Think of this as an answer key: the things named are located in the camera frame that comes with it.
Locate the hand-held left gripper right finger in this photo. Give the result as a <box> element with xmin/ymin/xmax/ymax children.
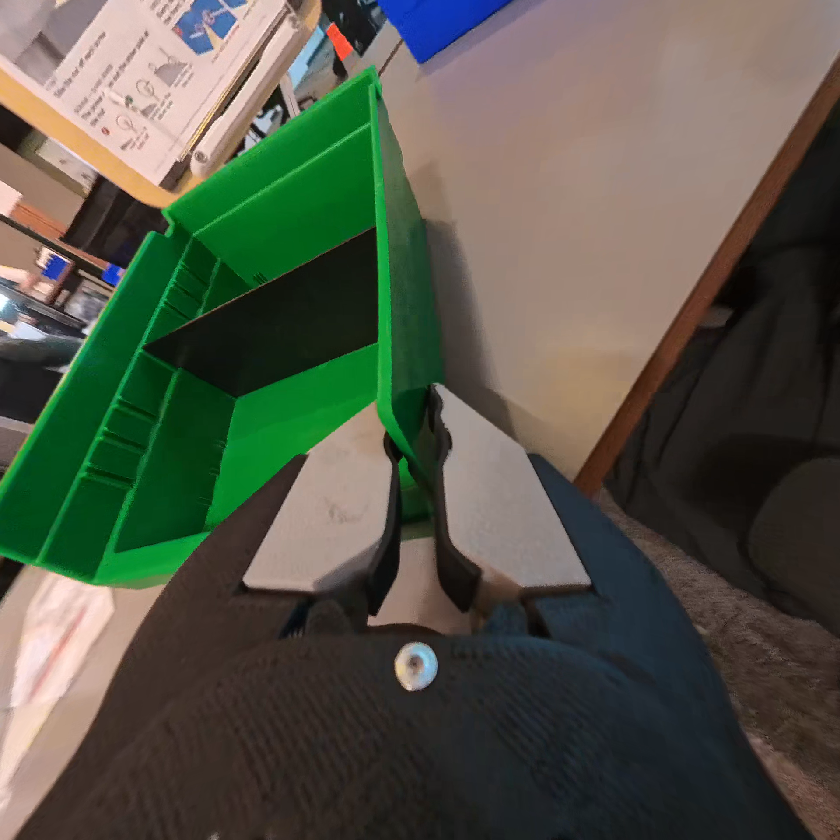
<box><xmin>427</xmin><ymin>384</ymin><xmax>593</xmax><ymax>613</ymax></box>

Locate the black bin divider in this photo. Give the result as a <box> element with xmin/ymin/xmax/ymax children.
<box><xmin>143</xmin><ymin>227</ymin><xmax>382</xmax><ymax>399</ymax></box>

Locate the green plastic bin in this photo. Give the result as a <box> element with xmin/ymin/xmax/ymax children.
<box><xmin>0</xmin><ymin>66</ymin><xmax>447</xmax><ymax>589</ymax></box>

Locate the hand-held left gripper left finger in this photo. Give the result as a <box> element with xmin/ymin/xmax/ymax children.
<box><xmin>243</xmin><ymin>402</ymin><xmax>403</xmax><ymax>616</ymax></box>

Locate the person's body in black clothes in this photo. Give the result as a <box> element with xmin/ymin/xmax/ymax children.
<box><xmin>602</xmin><ymin>112</ymin><xmax>840</xmax><ymax>641</ymax></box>

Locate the large blue plastic bin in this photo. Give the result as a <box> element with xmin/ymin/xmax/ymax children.
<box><xmin>376</xmin><ymin>0</ymin><xmax>519</xmax><ymax>65</ymax></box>

